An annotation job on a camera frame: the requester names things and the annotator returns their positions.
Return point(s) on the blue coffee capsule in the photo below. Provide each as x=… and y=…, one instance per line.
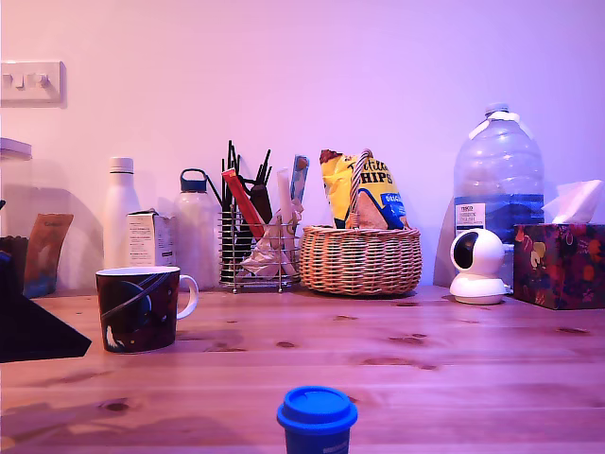
x=316, y=421

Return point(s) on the brown paper pouch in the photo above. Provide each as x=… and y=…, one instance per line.
x=47, y=250

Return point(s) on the dark scalloped container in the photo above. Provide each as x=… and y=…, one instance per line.
x=12, y=246

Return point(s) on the dark planet print mug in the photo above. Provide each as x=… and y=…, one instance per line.
x=137, y=312

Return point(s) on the white printed carton box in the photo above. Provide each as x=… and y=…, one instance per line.
x=149, y=239

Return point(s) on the white metal bottle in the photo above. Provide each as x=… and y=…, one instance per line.
x=120, y=203

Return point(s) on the clear bottle with blue cap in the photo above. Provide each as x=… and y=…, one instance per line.
x=196, y=236

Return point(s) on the black straw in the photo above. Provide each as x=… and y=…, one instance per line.
x=264, y=165
x=231, y=161
x=223, y=184
x=215, y=193

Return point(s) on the red stick sachet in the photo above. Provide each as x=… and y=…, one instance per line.
x=241, y=198

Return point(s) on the crumpled white packets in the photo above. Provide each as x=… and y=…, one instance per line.
x=269, y=250

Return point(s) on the brown stick sachet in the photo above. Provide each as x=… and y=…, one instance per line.
x=261, y=203

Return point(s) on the white stick sachet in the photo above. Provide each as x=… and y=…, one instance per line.
x=283, y=194

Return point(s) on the blue and orange sachet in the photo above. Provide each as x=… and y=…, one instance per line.
x=299, y=179

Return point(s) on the yellow tortilla chips bag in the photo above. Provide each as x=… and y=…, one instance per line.
x=378, y=198

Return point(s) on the large clear water bottle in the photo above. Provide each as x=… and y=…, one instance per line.
x=498, y=175

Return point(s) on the dark floral tissue box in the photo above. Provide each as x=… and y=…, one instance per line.
x=558, y=265

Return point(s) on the white tissue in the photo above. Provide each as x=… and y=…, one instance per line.
x=574, y=201

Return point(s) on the white wall switch plate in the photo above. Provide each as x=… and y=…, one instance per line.
x=33, y=87

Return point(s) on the small white round camera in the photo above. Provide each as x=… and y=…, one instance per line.
x=477, y=265

